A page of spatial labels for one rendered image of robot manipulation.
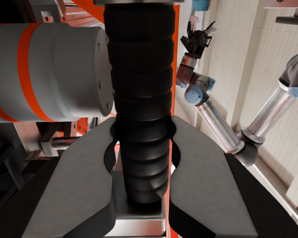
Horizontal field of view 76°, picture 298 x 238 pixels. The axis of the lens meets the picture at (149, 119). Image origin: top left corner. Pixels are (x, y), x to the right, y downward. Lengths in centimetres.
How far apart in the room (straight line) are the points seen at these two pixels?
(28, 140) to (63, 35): 20
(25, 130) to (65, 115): 12
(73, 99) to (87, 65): 5
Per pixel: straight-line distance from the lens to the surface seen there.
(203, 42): 98
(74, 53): 25
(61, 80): 25
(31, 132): 40
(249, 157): 97
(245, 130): 104
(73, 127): 55
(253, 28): 572
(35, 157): 38
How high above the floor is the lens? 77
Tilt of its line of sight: 30 degrees up
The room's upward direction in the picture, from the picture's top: 179 degrees clockwise
